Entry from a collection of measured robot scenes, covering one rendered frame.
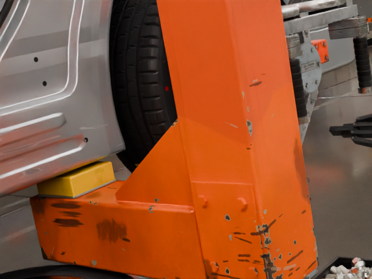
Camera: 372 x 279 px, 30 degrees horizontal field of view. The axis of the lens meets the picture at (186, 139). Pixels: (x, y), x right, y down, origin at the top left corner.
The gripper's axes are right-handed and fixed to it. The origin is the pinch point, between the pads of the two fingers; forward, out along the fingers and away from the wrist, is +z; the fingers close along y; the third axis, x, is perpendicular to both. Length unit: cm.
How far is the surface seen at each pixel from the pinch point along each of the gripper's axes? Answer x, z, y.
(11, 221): -76, 252, -10
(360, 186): -140, 71, 51
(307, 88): 28.7, -5.3, -4.7
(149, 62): 59, 19, -16
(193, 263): 52, -9, -61
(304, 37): 18.0, 9.1, 20.9
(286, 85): 65, -28, -30
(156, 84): 55, 18, -20
